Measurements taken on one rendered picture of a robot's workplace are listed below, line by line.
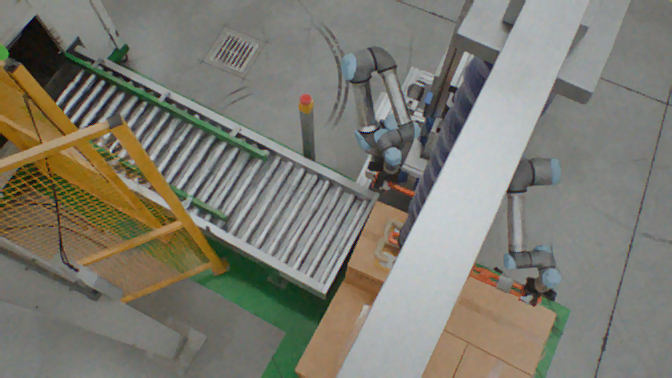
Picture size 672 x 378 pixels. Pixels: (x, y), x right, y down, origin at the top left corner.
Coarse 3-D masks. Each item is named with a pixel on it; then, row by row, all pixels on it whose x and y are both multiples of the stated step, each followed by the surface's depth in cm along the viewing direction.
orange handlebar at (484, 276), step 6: (390, 186) 296; (396, 186) 295; (408, 192) 294; (414, 192) 294; (390, 234) 285; (396, 234) 285; (390, 240) 284; (396, 240) 285; (480, 270) 279; (486, 270) 279; (474, 276) 278; (480, 276) 277; (486, 276) 277; (492, 276) 278; (498, 276) 278; (486, 282) 277; (492, 282) 277; (516, 294) 275; (540, 300) 274
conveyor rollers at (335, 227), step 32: (64, 96) 375; (96, 96) 377; (160, 128) 367; (192, 128) 368; (192, 160) 358; (192, 192) 350; (224, 192) 350; (256, 192) 350; (288, 192) 350; (320, 192) 351; (224, 224) 344; (256, 224) 343; (288, 224) 343; (320, 224) 343; (352, 224) 343; (288, 256) 336; (320, 256) 336
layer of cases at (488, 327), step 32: (352, 288) 329; (480, 288) 330; (352, 320) 322; (448, 320) 323; (480, 320) 323; (512, 320) 323; (544, 320) 323; (320, 352) 315; (448, 352) 316; (480, 352) 316; (512, 352) 316
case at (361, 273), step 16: (384, 208) 305; (368, 224) 302; (384, 224) 302; (368, 240) 298; (352, 256) 295; (368, 256) 295; (352, 272) 301; (368, 272) 292; (384, 272) 292; (368, 288) 318
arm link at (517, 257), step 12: (528, 168) 241; (516, 180) 241; (528, 180) 241; (516, 192) 242; (516, 204) 244; (516, 216) 245; (516, 228) 245; (516, 240) 246; (516, 252) 247; (528, 252) 250; (504, 264) 252; (516, 264) 248; (528, 264) 248
